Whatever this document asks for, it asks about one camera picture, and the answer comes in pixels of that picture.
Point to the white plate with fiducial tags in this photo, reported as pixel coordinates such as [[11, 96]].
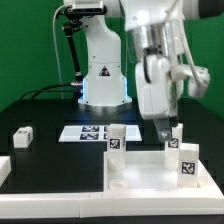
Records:
[[95, 133]]

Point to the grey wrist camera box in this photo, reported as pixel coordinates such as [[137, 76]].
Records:
[[198, 79]]

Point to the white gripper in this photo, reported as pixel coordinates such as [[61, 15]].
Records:
[[157, 94]]

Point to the white wall piece left edge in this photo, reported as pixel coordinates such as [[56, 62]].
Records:
[[5, 168]]

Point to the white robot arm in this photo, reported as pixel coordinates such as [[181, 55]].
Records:
[[155, 27]]

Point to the white square tabletop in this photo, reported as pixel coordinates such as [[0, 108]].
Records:
[[146, 170]]

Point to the grey camera on mount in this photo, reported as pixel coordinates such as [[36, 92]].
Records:
[[88, 5]]

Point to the white L-shaped obstacle wall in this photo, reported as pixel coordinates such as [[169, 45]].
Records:
[[141, 202]]

